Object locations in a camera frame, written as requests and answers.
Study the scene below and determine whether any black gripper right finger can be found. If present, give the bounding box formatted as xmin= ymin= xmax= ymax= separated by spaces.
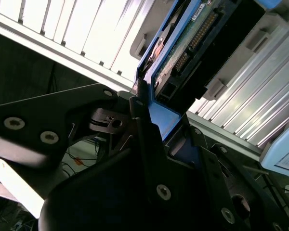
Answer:
xmin=180 ymin=114 xmax=289 ymax=231

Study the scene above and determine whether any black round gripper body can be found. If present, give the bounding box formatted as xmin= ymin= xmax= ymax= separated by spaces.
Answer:
xmin=38 ymin=108 xmax=228 ymax=231

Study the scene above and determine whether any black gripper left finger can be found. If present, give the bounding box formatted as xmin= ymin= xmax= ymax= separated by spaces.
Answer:
xmin=0 ymin=80 xmax=172 ymax=205

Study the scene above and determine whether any hard disk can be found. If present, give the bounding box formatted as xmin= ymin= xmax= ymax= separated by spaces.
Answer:
xmin=134 ymin=0 xmax=289 ymax=154

